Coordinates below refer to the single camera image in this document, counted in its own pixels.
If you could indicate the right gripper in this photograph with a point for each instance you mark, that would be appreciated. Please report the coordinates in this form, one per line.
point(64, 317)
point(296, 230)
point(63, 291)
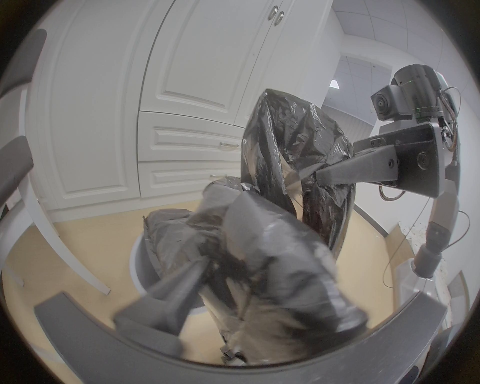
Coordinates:
point(420, 165)

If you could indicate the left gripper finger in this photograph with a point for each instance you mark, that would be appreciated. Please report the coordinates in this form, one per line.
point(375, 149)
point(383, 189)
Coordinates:
point(176, 296)

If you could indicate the black plastic bag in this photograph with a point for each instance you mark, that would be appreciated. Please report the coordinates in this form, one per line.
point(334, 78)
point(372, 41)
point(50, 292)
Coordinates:
point(285, 123)

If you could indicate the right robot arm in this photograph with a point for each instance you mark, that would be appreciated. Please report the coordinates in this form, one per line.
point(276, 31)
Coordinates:
point(416, 86)

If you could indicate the white trash bin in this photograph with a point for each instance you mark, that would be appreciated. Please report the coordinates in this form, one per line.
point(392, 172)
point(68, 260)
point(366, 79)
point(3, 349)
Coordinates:
point(140, 270)

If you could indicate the white chair grey cushions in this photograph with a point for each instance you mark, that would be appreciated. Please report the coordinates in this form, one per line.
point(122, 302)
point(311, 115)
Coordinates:
point(15, 165)

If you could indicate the white wardrobe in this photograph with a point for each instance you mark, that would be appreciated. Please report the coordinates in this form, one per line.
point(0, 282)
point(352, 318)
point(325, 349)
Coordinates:
point(112, 93)

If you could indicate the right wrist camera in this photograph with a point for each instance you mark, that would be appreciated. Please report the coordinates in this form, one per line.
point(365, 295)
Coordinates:
point(390, 101)

